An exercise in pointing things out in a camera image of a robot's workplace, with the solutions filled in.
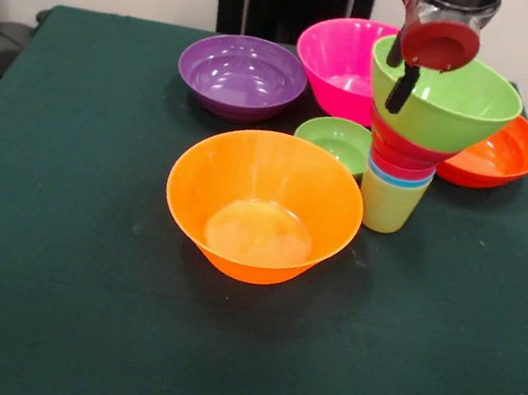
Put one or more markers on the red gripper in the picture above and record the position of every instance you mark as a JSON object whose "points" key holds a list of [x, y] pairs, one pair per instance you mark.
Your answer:
{"points": [[441, 47]]}

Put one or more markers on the large green bowl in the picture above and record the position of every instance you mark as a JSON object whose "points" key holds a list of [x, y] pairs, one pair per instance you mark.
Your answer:
{"points": [[450, 117]]}

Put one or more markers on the small red bowl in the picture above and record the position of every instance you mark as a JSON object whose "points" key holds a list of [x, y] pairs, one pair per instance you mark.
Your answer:
{"points": [[399, 146]]}

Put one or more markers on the red cup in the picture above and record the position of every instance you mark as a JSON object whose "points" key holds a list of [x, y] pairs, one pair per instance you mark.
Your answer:
{"points": [[395, 170]]}

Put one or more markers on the blue cup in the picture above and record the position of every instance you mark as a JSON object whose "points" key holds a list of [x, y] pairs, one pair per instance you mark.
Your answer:
{"points": [[377, 173]]}

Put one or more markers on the pink bowl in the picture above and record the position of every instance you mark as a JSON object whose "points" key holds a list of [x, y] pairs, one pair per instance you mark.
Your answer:
{"points": [[338, 58]]}

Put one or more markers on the small green bowl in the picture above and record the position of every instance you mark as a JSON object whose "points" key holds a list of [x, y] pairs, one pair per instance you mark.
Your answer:
{"points": [[334, 141]]}

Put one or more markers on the red-orange bowl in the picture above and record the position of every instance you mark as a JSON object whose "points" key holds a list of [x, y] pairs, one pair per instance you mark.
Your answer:
{"points": [[498, 161]]}

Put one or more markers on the purple bowl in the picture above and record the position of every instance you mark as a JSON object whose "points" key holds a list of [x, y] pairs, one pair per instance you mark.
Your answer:
{"points": [[241, 77]]}

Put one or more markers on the large orange bowl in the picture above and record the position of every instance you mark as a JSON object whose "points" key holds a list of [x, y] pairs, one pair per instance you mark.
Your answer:
{"points": [[265, 192]]}

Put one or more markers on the black table clamp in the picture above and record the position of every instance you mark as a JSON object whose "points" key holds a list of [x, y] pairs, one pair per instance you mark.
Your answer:
{"points": [[43, 16]]}

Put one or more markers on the dark green tablecloth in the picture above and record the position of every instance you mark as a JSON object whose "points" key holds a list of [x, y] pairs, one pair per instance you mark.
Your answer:
{"points": [[71, 317]]}

